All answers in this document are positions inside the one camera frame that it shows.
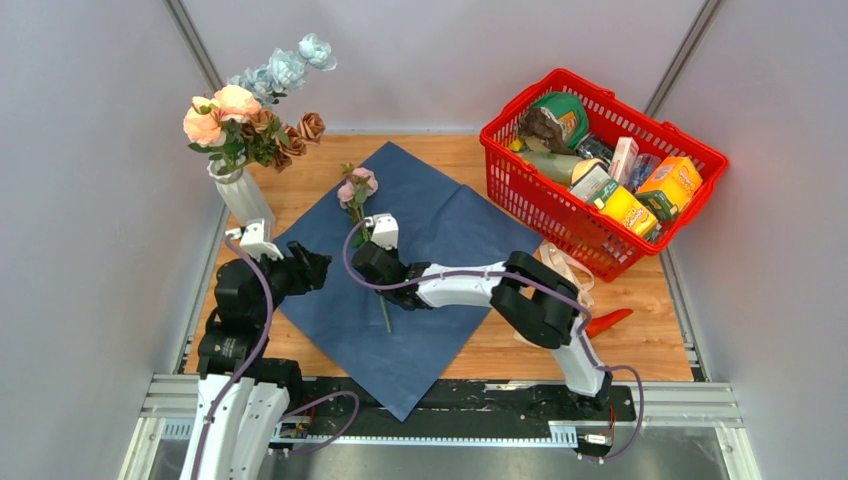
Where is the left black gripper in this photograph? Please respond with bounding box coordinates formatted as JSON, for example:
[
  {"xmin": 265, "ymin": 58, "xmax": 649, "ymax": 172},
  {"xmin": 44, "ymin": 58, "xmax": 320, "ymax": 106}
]
[{"xmin": 248, "ymin": 239, "xmax": 334, "ymax": 323}]

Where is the blue wrapping paper sheet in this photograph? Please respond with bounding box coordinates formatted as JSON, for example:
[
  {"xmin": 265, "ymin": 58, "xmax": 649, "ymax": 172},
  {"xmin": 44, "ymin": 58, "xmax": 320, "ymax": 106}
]
[{"xmin": 272, "ymin": 140, "xmax": 545, "ymax": 423}]

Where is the blue pink flower stem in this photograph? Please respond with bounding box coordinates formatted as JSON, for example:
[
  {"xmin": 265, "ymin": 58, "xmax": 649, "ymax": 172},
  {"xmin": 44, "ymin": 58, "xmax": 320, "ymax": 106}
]
[{"xmin": 241, "ymin": 108, "xmax": 326, "ymax": 172}]

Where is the pink rose flower stem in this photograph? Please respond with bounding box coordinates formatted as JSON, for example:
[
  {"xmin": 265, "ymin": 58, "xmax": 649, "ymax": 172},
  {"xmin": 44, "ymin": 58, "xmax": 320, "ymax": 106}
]
[{"xmin": 182, "ymin": 85, "xmax": 261, "ymax": 175}]

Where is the cream ribbon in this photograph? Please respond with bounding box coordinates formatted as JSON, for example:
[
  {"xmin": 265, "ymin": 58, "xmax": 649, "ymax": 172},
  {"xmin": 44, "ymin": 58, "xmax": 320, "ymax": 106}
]
[{"xmin": 538, "ymin": 241, "xmax": 595, "ymax": 310}]

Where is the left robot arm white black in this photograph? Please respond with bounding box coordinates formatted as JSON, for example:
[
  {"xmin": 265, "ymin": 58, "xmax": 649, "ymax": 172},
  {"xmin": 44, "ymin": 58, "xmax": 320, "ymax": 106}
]
[{"xmin": 180, "ymin": 241, "xmax": 332, "ymax": 479}]

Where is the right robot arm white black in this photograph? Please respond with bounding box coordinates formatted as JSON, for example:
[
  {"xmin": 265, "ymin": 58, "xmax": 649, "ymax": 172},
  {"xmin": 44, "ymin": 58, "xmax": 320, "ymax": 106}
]
[{"xmin": 343, "ymin": 241, "xmax": 612, "ymax": 419}]

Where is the white ribbed vase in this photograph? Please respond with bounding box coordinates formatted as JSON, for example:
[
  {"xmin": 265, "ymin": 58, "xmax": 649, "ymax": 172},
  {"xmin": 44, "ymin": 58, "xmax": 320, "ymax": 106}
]
[{"xmin": 207, "ymin": 160, "xmax": 275, "ymax": 227}]

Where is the red shopping basket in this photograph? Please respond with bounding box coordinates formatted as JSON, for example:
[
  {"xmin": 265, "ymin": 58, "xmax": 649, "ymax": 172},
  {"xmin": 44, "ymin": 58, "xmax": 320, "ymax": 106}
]
[{"xmin": 479, "ymin": 68, "xmax": 729, "ymax": 282}]

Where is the olive green bottle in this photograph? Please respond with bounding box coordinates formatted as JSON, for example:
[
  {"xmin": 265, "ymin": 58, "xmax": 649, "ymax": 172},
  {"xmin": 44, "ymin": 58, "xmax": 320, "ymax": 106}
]
[{"xmin": 519, "ymin": 151, "xmax": 607, "ymax": 187}]

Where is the brown crumpled bag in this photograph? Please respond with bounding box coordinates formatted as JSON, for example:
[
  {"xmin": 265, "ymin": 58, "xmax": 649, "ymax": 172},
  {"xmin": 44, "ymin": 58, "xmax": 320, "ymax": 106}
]
[{"xmin": 517, "ymin": 108, "xmax": 574, "ymax": 155}]

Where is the toy carrot with leaves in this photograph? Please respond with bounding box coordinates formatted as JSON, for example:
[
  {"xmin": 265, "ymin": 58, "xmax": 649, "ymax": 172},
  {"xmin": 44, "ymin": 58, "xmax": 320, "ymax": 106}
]
[{"xmin": 586, "ymin": 308, "xmax": 634, "ymax": 339}]

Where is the dark foil packet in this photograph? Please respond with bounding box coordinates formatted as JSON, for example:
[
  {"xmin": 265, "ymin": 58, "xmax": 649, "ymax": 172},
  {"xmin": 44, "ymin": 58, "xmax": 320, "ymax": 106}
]
[{"xmin": 574, "ymin": 133, "xmax": 614, "ymax": 164}]

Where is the yellow green box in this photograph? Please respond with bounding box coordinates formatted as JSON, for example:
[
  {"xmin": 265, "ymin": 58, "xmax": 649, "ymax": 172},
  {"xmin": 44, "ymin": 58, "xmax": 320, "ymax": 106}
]
[{"xmin": 588, "ymin": 179, "xmax": 659, "ymax": 238}]

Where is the green snack bag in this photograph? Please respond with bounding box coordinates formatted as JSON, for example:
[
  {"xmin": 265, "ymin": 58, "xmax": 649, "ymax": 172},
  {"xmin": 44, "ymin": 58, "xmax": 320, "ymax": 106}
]
[{"xmin": 530, "ymin": 92, "xmax": 590, "ymax": 150}]

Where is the pink white box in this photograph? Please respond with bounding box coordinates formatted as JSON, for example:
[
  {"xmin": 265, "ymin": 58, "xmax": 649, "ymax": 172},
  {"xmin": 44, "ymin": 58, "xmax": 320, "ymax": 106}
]
[{"xmin": 608, "ymin": 137, "xmax": 640, "ymax": 185}]

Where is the clear plastic bottle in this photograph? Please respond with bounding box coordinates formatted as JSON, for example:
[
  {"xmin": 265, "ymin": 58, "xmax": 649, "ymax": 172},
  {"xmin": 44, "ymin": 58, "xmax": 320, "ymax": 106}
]
[{"xmin": 624, "ymin": 153, "xmax": 663, "ymax": 193}]

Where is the orange box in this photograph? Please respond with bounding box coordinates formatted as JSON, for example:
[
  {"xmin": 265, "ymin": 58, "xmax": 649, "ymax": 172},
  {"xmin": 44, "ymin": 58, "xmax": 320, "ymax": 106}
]
[{"xmin": 635, "ymin": 157, "xmax": 703, "ymax": 222}]

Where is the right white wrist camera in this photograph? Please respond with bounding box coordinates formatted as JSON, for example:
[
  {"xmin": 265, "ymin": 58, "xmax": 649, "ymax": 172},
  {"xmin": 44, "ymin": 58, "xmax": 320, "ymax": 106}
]
[{"xmin": 364, "ymin": 213, "xmax": 399, "ymax": 251}]

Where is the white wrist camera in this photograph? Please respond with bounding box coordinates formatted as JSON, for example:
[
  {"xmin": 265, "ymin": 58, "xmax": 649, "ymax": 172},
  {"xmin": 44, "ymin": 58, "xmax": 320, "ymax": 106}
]
[
  {"xmin": 225, "ymin": 218, "xmax": 284, "ymax": 261},
  {"xmin": 364, "ymin": 213, "xmax": 399, "ymax": 251}
]

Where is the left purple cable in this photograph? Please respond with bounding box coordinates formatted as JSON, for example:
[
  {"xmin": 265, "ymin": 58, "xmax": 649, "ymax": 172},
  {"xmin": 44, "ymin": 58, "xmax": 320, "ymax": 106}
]
[{"xmin": 190, "ymin": 233, "xmax": 361, "ymax": 480}]

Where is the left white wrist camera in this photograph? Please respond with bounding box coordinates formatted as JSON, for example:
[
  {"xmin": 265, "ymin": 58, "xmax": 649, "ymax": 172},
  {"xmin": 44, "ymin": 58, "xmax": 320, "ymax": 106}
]
[{"xmin": 225, "ymin": 218, "xmax": 284, "ymax": 261}]

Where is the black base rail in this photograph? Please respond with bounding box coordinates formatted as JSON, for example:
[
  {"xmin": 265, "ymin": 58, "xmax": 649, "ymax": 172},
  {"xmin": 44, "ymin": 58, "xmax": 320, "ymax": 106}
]
[{"xmin": 142, "ymin": 374, "xmax": 743, "ymax": 458}]

